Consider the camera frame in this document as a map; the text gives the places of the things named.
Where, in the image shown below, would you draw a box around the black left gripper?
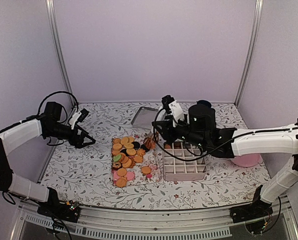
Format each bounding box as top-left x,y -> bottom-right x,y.
45,122 -> 96,148

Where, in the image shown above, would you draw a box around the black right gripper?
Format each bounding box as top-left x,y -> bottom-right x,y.
153,115 -> 207,149

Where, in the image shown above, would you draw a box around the silver white tongs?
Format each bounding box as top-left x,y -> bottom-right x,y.
143,130 -> 159,151

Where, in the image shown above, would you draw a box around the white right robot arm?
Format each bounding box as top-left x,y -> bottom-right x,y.
152,101 -> 298,218

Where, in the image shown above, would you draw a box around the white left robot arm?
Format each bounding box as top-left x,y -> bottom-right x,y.
0,101 -> 95,217

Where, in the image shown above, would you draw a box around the pink divided cookie tin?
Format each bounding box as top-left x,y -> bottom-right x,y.
162,141 -> 207,182

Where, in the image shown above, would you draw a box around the dark blue mug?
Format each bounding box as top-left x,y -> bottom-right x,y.
197,99 -> 212,108

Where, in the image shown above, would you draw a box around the silver tin lid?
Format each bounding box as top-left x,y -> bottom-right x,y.
131,106 -> 158,130

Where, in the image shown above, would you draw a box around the floral rectangular tray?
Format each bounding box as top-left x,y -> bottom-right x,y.
110,134 -> 163,187

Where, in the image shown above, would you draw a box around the pink plate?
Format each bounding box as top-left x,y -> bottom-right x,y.
232,153 -> 261,168

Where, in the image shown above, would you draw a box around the green sandwich cookie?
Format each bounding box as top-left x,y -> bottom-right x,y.
113,154 -> 122,162

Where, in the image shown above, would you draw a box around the pink sandwich cookie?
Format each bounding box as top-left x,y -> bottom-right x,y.
113,171 -> 124,181

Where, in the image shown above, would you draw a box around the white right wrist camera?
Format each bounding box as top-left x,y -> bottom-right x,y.
162,95 -> 185,128

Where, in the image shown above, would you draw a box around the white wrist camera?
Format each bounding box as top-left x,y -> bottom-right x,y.
162,95 -> 185,128
68,108 -> 89,126

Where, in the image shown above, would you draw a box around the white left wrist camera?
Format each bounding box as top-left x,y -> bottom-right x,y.
68,108 -> 89,126

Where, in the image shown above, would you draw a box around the front aluminium rail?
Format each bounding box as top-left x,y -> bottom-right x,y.
10,196 -> 298,240

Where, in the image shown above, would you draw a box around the left aluminium frame post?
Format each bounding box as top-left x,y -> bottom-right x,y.
45,0 -> 72,93

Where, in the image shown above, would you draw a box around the aluminium frame post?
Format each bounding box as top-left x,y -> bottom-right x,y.
234,0 -> 264,108
45,0 -> 72,93

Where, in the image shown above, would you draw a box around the right aluminium frame post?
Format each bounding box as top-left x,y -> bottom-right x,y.
234,0 -> 264,108

